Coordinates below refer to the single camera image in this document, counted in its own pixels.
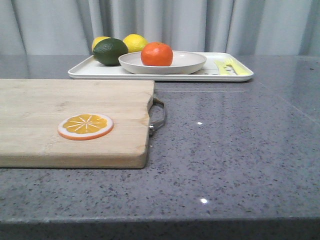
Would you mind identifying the yellow plastic fork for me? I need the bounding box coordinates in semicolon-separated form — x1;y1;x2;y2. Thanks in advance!
224;58;250;76

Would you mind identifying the metal cutting board handle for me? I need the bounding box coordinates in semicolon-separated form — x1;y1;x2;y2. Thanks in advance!
148;97;167;137

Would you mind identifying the right yellow lemon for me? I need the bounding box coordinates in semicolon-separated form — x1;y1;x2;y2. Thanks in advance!
123;34;149;53

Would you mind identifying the wooden cutting board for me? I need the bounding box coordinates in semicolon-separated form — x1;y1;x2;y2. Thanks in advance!
0;79;155;169

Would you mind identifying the left yellow lemon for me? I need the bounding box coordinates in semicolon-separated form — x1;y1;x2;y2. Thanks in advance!
91;36;110;51

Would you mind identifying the orange slice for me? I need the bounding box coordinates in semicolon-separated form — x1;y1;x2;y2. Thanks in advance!
57;113;114;141

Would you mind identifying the orange mandarin fruit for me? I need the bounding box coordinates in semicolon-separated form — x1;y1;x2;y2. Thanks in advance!
140;42;173;67

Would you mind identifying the green lime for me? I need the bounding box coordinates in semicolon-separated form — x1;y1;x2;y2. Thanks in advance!
92;38;129;66

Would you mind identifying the yellow lemon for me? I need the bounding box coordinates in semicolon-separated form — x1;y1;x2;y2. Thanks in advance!
123;34;149;53
91;36;110;51

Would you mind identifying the grey curtain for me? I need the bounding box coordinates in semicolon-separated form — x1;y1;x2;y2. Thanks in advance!
0;0;320;56

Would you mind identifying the beige round plate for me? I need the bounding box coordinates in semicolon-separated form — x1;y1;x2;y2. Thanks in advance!
118;50;207;75

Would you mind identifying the white rectangular tray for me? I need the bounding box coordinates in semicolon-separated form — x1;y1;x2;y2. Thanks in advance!
68;52;254;82

